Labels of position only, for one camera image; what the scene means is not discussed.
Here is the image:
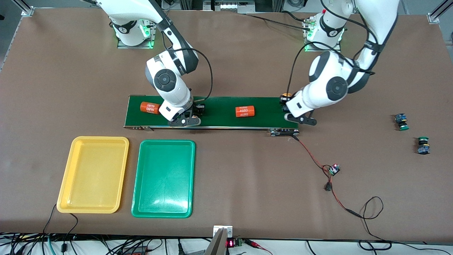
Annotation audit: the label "orange cylinder printed 4680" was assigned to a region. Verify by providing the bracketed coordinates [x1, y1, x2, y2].
[140, 101, 162, 115]
[235, 105, 256, 118]

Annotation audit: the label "green conveyor belt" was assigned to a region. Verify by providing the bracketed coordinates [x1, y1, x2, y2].
[123, 95, 300, 137]

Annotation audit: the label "green plastic tray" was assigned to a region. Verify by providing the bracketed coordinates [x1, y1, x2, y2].
[131, 140, 196, 219]

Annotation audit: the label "silver device with lights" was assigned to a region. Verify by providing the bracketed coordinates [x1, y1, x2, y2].
[203, 0, 256, 14]

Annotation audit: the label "green mushroom push button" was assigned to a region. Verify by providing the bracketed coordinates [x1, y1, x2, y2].
[417, 136, 431, 155]
[395, 113, 410, 131]

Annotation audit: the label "yellow plastic tray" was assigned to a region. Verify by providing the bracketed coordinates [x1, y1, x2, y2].
[57, 136, 130, 214]

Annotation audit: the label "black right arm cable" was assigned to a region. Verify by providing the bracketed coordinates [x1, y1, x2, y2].
[184, 48, 213, 105]

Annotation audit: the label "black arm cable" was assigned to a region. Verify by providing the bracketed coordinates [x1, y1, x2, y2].
[286, 18, 375, 94]
[184, 48, 213, 105]

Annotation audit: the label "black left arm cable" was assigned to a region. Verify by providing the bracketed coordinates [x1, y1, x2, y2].
[286, 18, 375, 94]

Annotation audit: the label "red black twin wire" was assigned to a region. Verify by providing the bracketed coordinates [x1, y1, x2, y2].
[292, 136, 361, 217]

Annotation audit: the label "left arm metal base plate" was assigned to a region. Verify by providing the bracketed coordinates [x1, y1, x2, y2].
[304, 19, 342, 53]

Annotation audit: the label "black base power cable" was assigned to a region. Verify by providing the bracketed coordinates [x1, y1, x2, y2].
[246, 11, 312, 32]

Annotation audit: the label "grey metal stand bracket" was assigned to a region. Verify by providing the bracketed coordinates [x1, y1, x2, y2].
[205, 225, 234, 255]

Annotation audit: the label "black looped power cable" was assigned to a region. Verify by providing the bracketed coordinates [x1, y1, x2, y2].
[359, 197, 453, 253]

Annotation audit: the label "thin black table cable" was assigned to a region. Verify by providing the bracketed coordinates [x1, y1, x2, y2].
[42, 204, 58, 234]
[62, 212, 79, 253]

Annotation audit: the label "tangled black floor cables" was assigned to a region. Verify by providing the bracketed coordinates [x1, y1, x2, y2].
[0, 232, 213, 255]

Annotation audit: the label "aluminium frame profile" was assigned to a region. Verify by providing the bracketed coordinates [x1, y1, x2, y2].
[427, 0, 453, 24]
[12, 0, 35, 17]

